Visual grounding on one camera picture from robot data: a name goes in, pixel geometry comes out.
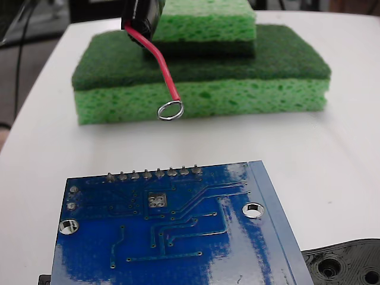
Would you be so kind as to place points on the blue circuit board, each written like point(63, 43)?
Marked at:
point(178, 237)

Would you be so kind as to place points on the black background box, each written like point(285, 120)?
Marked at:
point(95, 10)

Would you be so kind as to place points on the small green scrub sponge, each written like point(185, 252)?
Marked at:
point(207, 26)

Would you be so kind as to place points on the large green scrub sponge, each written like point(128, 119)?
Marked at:
point(237, 95)

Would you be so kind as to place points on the black plastic part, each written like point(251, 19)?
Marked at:
point(350, 261)

